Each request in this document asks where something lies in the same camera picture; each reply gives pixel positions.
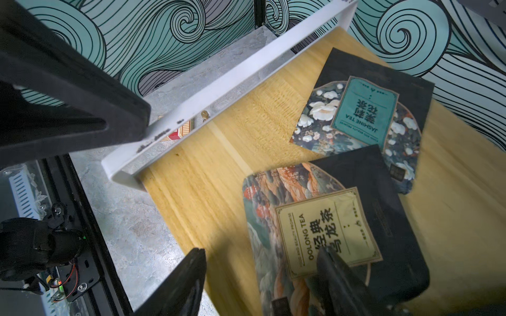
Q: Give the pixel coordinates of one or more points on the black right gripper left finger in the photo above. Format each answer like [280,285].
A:
[181,292]

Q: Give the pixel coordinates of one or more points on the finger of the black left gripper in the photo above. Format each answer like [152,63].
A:
[55,101]

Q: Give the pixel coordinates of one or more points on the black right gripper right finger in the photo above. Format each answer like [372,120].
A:
[340,286]

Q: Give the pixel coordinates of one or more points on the oolong tea bag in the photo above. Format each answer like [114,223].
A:
[344,206]

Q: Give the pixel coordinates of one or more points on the jasmine tea bag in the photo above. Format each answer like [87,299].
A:
[357,103]

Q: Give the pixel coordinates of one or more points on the white wooden two-tier shelf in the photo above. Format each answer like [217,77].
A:
[457,202]

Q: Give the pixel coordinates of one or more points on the red striped box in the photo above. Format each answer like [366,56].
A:
[181,132]

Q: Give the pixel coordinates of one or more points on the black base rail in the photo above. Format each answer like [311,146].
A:
[94,288]

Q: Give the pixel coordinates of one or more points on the white slotted cable duct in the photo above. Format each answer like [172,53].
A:
[23,194]

